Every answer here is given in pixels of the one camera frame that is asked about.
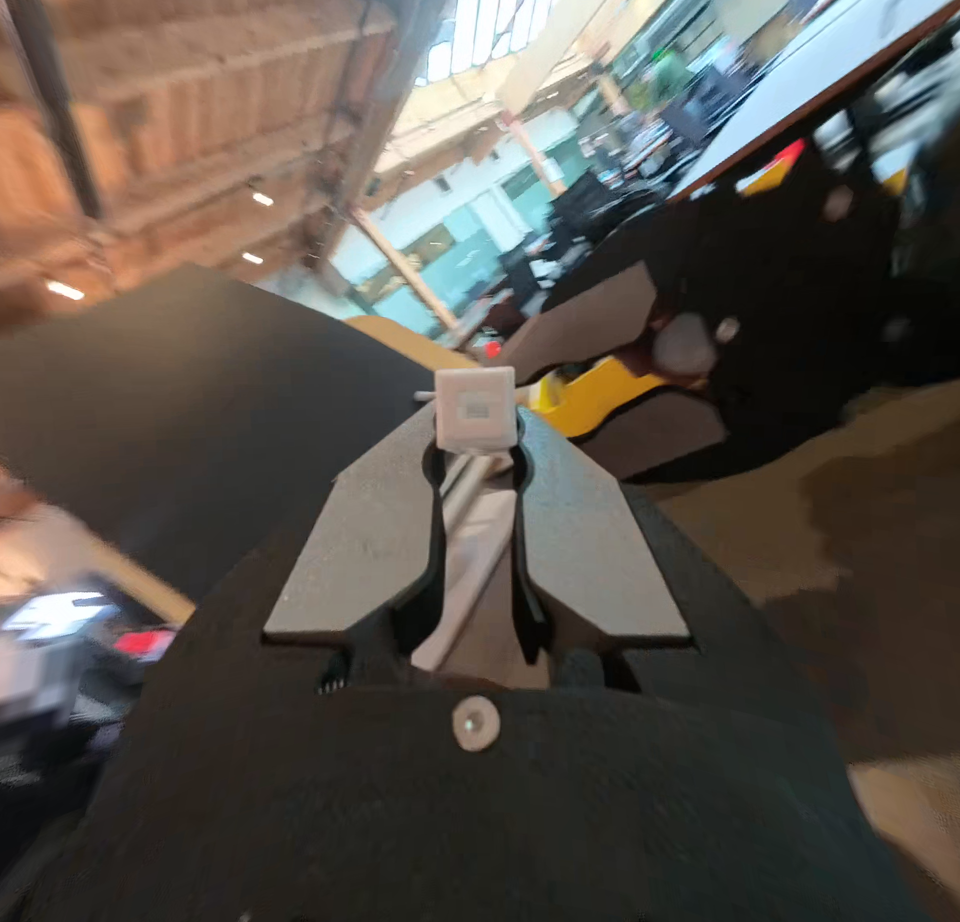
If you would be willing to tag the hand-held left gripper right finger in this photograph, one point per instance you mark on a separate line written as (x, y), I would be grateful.
(592, 547)

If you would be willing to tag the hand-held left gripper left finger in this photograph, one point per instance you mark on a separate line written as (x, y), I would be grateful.
(360, 547)

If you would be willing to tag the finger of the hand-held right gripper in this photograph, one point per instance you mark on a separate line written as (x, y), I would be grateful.
(592, 311)
(660, 431)

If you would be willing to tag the yellow plastic bin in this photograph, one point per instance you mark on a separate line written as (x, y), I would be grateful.
(592, 401)

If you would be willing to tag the white USB charger block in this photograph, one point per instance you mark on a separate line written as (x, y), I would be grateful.
(476, 408)

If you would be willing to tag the white office table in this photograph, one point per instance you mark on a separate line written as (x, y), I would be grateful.
(810, 82)

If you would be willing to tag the black display board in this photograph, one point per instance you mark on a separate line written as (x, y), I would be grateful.
(187, 412)

